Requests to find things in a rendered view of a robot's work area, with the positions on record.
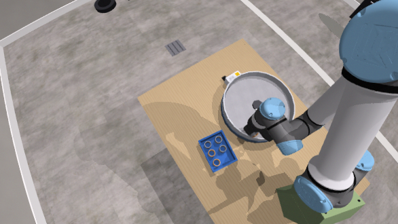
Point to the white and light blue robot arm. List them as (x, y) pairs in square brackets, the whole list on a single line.
[(358, 102)]

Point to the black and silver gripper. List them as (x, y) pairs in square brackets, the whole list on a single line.
[(253, 126)]

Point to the blue crate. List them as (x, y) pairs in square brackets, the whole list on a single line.
[(226, 158)]

